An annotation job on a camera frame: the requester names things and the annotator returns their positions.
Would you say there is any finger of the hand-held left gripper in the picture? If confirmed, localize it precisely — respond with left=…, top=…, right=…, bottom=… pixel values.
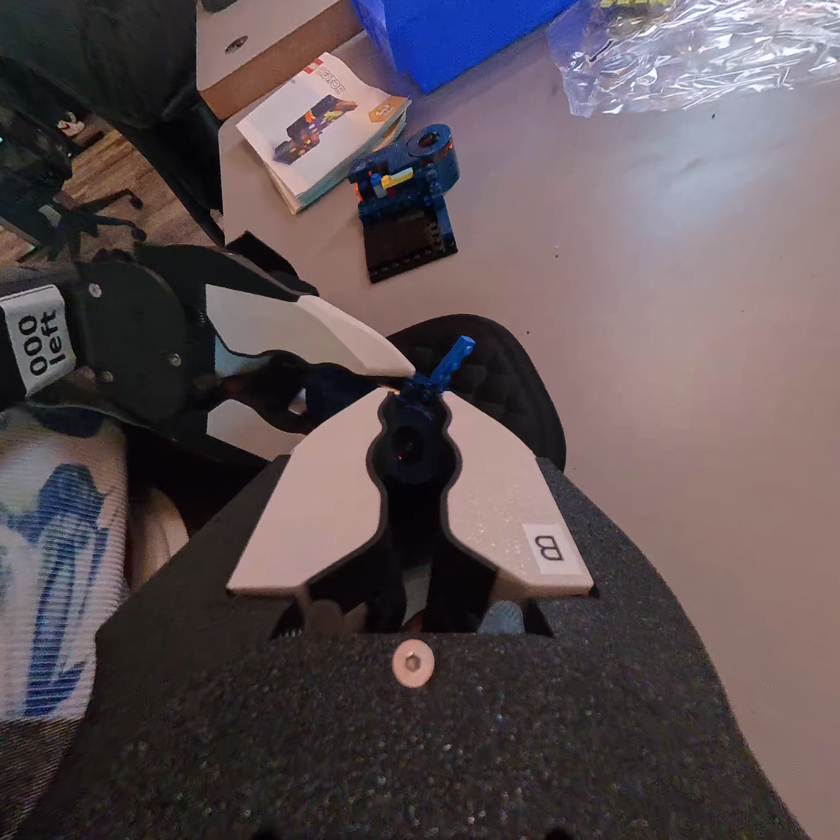
left=206, top=392, right=322, bottom=462
left=205, top=283, right=417, bottom=382

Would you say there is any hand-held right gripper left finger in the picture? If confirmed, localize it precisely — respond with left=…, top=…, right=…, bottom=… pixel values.
left=226, top=387, right=395, bottom=599

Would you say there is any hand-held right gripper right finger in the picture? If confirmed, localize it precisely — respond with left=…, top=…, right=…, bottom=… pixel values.
left=441, top=390, right=596, bottom=601

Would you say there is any blue brick arm with ring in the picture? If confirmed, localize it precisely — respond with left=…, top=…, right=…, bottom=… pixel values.
left=305, top=367, right=457, bottom=487

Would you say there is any small blue brick plate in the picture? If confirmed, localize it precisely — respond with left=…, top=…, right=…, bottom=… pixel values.
left=420, top=336, right=476, bottom=395

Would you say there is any blue brick model with base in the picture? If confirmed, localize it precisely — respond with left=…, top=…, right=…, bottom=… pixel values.
left=346, top=123, right=460, bottom=284

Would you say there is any black quilted pad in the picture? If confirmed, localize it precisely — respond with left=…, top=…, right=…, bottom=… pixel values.
left=386, top=314, right=568, bottom=472

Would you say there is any black office chair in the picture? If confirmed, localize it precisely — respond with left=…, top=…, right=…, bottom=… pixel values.
left=0, top=0, right=227, bottom=247
left=0, top=66, right=148, bottom=263

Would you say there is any thick white instruction booklet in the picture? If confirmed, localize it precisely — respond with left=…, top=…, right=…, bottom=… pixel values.
left=235, top=51, right=413, bottom=215

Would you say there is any grey desk with wooden edge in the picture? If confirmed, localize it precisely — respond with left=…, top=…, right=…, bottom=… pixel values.
left=196, top=0, right=366, bottom=122

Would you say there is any blue storage bin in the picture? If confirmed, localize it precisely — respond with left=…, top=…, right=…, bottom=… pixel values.
left=350, top=0, right=581, bottom=96

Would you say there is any person's grey denim jacket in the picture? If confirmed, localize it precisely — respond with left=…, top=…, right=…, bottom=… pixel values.
left=0, top=715, right=86, bottom=840

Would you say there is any clear plastic bag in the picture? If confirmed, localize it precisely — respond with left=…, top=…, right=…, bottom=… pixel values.
left=546, top=0, right=840, bottom=119

